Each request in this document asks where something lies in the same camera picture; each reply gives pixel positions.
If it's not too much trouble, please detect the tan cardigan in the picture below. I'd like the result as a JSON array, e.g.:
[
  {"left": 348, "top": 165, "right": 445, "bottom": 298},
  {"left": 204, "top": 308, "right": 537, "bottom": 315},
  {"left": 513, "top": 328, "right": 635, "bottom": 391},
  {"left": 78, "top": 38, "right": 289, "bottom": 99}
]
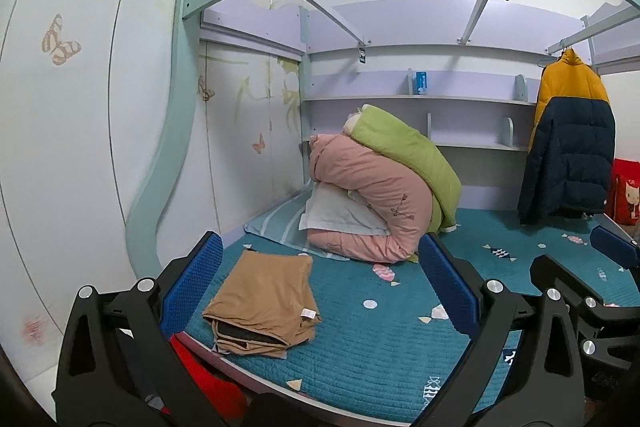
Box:
[{"left": 201, "top": 248, "right": 322, "bottom": 360}]

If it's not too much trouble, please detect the green quilt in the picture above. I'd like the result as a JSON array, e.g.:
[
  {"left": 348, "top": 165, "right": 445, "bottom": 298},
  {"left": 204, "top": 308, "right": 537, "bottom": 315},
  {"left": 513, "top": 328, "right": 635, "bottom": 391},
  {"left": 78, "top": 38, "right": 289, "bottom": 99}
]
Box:
[{"left": 344, "top": 104, "right": 462, "bottom": 235}]

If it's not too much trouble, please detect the white pillow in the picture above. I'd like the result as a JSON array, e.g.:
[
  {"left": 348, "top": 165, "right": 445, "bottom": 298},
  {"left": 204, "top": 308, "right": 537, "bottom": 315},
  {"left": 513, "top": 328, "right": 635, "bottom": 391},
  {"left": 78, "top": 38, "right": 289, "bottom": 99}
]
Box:
[{"left": 299, "top": 182, "right": 391, "bottom": 238}]

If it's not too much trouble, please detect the red cloth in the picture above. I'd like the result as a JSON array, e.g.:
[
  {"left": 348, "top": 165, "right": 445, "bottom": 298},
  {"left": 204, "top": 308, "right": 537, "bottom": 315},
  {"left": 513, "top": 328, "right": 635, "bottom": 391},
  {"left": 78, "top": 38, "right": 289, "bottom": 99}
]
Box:
[{"left": 169, "top": 332, "right": 248, "bottom": 425}]

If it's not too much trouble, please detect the blue striped pillow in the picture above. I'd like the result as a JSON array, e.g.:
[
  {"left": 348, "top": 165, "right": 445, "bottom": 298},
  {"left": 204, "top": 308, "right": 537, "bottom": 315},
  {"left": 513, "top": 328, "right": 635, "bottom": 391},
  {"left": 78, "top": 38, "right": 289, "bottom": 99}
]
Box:
[{"left": 243, "top": 187, "right": 351, "bottom": 258}]

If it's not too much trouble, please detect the red bag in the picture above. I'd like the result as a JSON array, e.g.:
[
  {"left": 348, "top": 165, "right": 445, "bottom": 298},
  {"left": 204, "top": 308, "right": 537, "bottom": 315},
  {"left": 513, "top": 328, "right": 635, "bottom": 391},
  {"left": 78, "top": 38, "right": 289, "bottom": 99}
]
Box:
[{"left": 611, "top": 158, "right": 640, "bottom": 225}]

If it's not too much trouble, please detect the lilac wall shelf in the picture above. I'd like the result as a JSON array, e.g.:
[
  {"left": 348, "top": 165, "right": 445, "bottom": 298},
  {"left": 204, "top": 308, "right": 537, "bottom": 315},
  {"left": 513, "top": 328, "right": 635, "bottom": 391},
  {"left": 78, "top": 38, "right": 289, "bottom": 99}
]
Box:
[{"left": 300, "top": 69, "right": 543, "bottom": 152}]

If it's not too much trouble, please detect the teal printed bed sheet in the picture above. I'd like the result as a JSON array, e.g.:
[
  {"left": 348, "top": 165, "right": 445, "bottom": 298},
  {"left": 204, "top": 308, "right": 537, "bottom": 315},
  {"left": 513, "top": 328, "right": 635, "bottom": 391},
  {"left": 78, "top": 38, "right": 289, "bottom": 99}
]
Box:
[{"left": 182, "top": 207, "right": 640, "bottom": 423}]

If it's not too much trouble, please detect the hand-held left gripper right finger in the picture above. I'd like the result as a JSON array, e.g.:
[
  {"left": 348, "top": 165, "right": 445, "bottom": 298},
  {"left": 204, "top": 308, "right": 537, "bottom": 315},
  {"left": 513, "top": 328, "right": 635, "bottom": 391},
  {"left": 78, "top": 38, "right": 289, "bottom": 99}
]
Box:
[{"left": 417, "top": 234, "right": 586, "bottom": 427}]

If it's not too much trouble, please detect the pink quilt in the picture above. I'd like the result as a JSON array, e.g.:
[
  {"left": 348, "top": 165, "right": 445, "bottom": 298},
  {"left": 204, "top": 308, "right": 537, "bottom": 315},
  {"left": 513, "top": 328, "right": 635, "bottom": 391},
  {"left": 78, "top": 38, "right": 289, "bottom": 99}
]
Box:
[{"left": 306, "top": 133, "right": 435, "bottom": 264}]

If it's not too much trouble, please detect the clothes hanger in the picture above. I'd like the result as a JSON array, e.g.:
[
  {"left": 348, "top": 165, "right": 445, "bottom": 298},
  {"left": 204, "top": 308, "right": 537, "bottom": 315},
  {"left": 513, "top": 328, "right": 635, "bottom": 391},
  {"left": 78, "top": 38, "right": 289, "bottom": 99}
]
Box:
[{"left": 539, "top": 47, "right": 576, "bottom": 68}]

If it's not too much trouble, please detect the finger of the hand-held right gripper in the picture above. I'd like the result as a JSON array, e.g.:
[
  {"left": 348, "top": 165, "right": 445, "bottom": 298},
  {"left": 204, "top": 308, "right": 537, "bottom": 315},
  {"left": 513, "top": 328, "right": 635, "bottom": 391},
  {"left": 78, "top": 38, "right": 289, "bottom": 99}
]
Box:
[
  {"left": 590, "top": 227, "right": 640, "bottom": 273},
  {"left": 530, "top": 254, "right": 608, "bottom": 308}
]

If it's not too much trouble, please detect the yellow and navy puffer jacket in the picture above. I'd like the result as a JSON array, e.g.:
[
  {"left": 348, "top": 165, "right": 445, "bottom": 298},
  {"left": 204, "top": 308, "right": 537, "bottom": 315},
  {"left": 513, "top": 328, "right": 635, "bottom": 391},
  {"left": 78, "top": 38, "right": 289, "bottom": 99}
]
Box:
[{"left": 517, "top": 48, "right": 616, "bottom": 225}]

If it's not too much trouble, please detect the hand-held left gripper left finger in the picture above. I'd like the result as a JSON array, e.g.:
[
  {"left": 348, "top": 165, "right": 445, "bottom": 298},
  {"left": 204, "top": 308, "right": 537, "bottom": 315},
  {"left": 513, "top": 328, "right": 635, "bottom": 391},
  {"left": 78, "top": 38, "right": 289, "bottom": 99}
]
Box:
[{"left": 50, "top": 231, "right": 226, "bottom": 427}]

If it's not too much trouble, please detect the white wardrobe with butterfly decals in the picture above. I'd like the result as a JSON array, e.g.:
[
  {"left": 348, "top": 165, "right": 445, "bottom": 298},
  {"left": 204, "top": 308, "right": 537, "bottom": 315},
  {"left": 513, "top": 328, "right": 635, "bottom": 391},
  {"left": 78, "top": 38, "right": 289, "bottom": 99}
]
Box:
[{"left": 0, "top": 0, "right": 306, "bottom": 358}]

